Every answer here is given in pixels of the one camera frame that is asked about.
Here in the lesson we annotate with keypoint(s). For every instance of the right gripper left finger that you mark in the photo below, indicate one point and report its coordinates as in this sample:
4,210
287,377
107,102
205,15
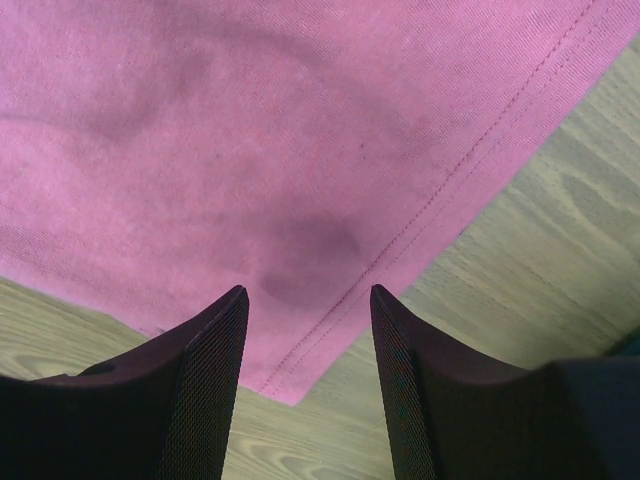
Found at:
162,410

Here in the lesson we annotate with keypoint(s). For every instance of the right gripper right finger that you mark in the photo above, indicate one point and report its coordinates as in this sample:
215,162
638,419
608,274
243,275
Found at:
453,412

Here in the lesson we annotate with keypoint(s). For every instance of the salmon pink t shirt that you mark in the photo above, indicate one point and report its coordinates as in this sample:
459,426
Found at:
155,154

